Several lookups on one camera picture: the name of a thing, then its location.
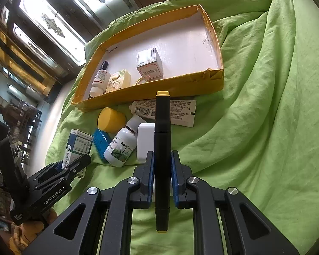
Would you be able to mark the green blanket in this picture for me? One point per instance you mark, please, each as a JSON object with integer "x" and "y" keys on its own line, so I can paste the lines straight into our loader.
{"x": 255, "y": 111}

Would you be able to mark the small square medicine carton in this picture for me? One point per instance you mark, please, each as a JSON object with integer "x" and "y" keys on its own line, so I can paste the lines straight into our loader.
{"x": 148, "y": 66}

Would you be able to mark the white ointment tube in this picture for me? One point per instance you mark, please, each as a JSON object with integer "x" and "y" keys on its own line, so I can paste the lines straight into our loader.
{"x": 183, "y": 114}

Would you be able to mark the yellow cardboard box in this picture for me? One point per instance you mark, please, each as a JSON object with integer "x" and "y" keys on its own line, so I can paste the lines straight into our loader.
{"x": 175, "y": 45}

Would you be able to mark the black marker yellow ends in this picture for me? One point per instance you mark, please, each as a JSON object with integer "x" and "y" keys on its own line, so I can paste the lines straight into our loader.
{"x": 162, "y": 138}

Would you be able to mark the wooden chair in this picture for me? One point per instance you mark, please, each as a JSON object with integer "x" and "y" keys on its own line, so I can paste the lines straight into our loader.
{"x": 29, "y": 127}

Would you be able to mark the person's left hand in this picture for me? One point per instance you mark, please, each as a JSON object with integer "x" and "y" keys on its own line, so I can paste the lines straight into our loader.
{"x": 26, "y": 233}

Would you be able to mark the pale yellow plastic case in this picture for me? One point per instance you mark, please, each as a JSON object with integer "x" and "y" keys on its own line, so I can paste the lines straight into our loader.
{"x": 119, "y": 81}

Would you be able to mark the gold framed partition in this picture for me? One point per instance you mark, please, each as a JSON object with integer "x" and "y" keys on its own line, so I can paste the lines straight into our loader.
{"x": 21, "y": 66}

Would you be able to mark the white bottle with dark cap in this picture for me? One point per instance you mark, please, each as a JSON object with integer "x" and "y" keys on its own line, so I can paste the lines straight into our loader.
{"x": 119, "y": 148}

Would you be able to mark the yellow lidded jar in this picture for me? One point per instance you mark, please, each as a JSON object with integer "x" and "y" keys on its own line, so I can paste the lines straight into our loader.
{"x": 110, "y": 119}

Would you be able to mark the white pill bottle red label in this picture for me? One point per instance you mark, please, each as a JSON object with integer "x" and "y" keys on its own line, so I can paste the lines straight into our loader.
{"x": 100, "y": 81}

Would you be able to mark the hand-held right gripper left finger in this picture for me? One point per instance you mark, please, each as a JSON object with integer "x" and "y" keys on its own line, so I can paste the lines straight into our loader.
{"x": 149, "y": 196}

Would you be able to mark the white rectangular plastic box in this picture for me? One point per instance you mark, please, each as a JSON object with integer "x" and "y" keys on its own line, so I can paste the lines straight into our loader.
{"x": 145, "y": 143}

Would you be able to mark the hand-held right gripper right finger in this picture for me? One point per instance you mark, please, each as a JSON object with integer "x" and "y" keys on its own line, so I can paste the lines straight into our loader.
{"x": 174, "y": 186}

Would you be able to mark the blue and white medicine carton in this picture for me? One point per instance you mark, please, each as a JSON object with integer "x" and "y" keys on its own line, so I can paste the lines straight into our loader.
{"x": 78, "y": 143}

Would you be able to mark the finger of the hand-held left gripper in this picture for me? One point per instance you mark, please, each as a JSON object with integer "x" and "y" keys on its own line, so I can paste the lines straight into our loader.
{"x": 54, "y": 168}
{"x": 78, "y": 164}

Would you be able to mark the blue battery pack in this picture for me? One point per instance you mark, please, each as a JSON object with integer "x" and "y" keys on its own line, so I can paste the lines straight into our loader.
{"x": 101, "y": 140}

